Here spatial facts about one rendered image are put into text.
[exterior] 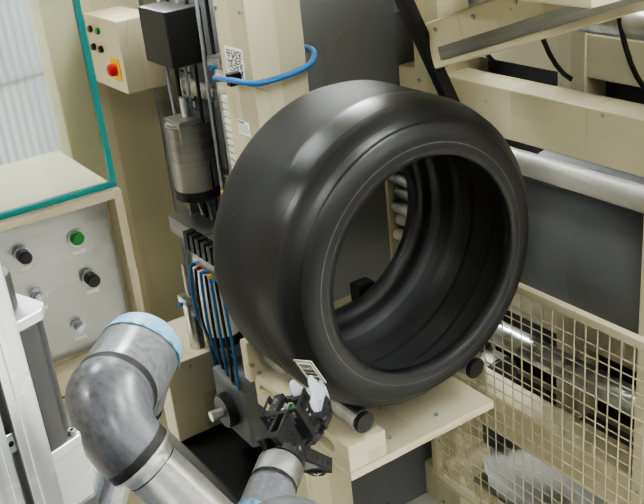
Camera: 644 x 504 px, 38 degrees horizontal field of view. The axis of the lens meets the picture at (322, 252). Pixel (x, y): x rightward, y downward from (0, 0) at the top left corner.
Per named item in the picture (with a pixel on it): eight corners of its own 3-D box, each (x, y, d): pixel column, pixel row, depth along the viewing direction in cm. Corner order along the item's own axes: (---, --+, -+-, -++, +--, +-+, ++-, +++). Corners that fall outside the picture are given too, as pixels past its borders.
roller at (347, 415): (281, 357, 206) (264, 366, 205) (277, 340, 204) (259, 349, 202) (376, 426, 179) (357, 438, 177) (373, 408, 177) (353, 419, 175)
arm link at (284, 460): (306, 497, 143) (261, 505, 146) (313, 475, 147) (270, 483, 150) (282, 462, 140) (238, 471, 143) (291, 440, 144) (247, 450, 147)
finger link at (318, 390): (322, 357, 161) (308, 392, 154) (337, 383, 163) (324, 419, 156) (306, 361, 162) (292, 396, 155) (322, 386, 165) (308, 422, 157)
